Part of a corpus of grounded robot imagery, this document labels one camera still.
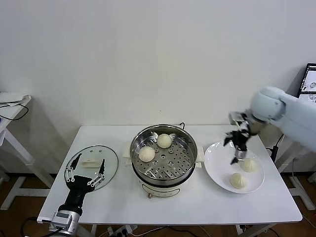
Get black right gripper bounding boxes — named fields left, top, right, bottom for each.
left=223, top=129, right=249, bottom=165

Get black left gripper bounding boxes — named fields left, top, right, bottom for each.
left=64, top=153, right=106, bottom=213

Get white steamed baozi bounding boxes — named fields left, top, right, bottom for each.
left=157, top=133, right=173, bottom=149
left=240, top=158, right=259, bottom=173
left=138, top=146, right=156, bottom=162
left=229, top=172, right=247, bottom=189

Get perforated steel steamer basket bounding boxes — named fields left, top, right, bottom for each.
left=130, top=124, right=198, bottom=188

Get stainless steel steamer pot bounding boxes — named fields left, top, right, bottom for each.
left=122, top=144, right=205, bottom=199

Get round glass pot lid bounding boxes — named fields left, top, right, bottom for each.
left=64, top=145, right=119, bottom=192

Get round white plate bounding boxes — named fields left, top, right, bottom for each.
left=203, top=142, right=266, bottom=195

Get white work table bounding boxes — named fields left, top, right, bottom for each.
left=39, top=124, right=303, bottom=237

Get white power strip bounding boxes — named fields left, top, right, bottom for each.
left=107, top=225, right=139, bottom=237

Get white side table with laptop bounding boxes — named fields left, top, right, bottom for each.
left=274, top=140, right=316, bottom=212

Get white side table with cloth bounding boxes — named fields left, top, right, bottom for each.
left=0, top=91, right=54, bottom=210

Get dark grey open laptop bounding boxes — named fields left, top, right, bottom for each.
left=297, top=63, right=316, bottom=99

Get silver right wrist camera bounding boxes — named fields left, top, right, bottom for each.
left=228, top=111, right=246, bottom=125

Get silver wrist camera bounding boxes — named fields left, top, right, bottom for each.
left=228, top=111, right=246, bottom=125
left=51, top=211, right=72, bottom=227

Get black hanging adapter cable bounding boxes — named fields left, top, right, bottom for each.
left=266, top=135, right=284, bottom=165

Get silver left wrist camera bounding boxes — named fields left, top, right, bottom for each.
left=51, top=211, right=72, bottom=227

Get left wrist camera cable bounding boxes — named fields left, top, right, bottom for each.
left=22, top=216, right=54, bottom=237

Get thin black looped cable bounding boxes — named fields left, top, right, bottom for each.
left=0, top=102, right=30, bottom=121

